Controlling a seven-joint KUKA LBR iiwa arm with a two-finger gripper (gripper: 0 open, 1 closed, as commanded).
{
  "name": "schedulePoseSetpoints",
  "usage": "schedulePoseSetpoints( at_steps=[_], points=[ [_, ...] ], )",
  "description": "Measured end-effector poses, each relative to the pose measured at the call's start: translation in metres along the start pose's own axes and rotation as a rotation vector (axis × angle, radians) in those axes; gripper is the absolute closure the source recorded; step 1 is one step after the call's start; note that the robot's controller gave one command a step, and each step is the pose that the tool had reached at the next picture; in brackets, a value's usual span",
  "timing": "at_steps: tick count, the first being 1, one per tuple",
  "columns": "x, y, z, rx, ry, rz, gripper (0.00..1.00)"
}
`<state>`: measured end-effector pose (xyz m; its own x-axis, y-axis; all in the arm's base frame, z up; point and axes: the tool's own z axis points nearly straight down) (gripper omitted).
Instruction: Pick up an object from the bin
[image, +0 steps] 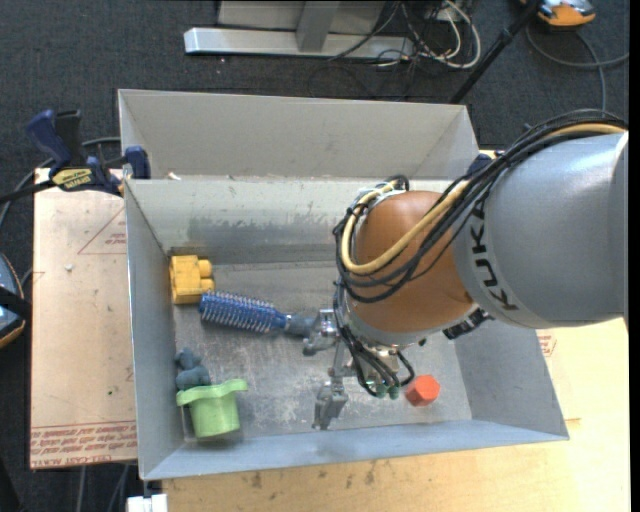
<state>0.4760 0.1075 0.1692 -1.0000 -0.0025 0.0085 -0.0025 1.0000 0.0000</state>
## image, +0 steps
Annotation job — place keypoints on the blue hair brush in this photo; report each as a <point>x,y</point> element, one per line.
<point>240,312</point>

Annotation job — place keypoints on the green plastic cup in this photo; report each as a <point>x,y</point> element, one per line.
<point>212,412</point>

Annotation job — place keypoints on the grey metal bin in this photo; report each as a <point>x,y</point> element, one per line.
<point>300,390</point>

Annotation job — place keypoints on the grey-blue toy animal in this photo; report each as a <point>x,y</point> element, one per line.
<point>189,372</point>

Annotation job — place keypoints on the black cylinder on white bracket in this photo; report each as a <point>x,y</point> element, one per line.
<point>464,327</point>

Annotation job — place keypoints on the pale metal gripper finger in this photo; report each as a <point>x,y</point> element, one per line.
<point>330,406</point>
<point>324,330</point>

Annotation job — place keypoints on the orange-red hexagonal block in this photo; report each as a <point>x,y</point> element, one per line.
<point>423,391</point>

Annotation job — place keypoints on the yellow toy block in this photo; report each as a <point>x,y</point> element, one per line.
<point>187,280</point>

